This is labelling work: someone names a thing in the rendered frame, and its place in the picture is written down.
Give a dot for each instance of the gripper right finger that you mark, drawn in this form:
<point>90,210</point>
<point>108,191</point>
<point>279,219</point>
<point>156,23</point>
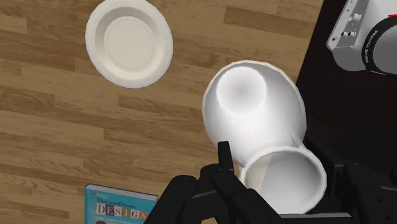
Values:
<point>369,198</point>

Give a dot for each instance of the white vase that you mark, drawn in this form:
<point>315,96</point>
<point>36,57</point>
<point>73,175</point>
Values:
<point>257,124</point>

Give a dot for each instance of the teal book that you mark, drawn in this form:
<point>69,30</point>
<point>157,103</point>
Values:
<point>119,206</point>

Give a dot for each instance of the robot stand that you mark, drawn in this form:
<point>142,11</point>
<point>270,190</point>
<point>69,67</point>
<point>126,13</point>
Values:
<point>341,105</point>

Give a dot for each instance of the white plate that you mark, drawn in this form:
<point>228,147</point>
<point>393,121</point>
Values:
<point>129,43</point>

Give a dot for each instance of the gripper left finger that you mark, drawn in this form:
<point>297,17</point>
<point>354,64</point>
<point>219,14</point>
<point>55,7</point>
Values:
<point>229,198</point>

